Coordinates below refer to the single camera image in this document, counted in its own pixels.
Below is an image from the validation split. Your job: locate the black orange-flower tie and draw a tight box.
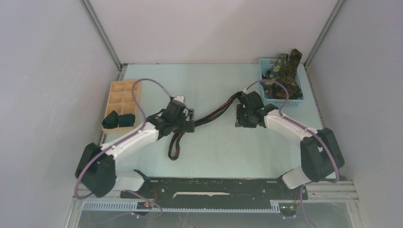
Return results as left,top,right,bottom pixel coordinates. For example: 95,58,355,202
168,91,244,161

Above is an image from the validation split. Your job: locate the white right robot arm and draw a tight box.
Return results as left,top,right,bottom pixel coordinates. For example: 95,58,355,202
235,91,345,199

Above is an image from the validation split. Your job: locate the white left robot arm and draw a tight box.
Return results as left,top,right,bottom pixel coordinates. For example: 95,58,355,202
75,96,195,198

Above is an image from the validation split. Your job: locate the navy yellow-flower tie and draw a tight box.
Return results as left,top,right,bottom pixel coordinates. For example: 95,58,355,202
259,54,289,81

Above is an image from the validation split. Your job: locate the light blue plastic basket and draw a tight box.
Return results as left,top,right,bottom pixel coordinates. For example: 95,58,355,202
260,59,304,107

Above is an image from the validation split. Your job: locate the rolled dark green tie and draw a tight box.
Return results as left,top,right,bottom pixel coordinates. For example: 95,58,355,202
117,114,135,127

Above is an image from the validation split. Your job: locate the dark gold-patterned tie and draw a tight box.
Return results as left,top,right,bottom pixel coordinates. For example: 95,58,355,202
277,49,303,99

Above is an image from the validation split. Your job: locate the wooden compartment organizer box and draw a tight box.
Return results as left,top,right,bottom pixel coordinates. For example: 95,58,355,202
104,80,142,118

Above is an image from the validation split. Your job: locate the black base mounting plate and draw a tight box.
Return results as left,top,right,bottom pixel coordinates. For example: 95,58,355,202
137,177,308,209

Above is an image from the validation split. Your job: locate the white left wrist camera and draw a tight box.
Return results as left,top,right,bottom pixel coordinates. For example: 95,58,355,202
171,95,185,103

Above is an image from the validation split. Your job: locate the light blue cable duct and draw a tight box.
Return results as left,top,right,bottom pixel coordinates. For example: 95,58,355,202
83,201,280,213

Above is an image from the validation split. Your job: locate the aluminium frame rail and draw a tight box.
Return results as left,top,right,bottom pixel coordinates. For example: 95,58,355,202
306,181,359,203

